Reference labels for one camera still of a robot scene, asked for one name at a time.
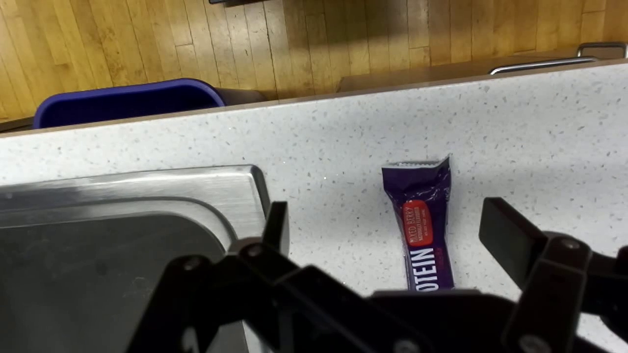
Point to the purple protein bar snack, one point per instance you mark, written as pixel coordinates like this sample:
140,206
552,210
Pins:
424,222

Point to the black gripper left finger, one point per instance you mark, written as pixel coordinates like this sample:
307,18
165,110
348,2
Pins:
301,306

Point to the blue plastic bin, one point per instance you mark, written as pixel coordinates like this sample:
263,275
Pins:
124,100

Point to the wooden drawer front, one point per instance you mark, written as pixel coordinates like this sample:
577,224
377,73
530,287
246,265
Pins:
419,75

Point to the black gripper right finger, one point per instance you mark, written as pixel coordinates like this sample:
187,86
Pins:
556,281

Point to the stainless steel double sink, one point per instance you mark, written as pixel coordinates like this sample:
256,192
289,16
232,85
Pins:
99,261

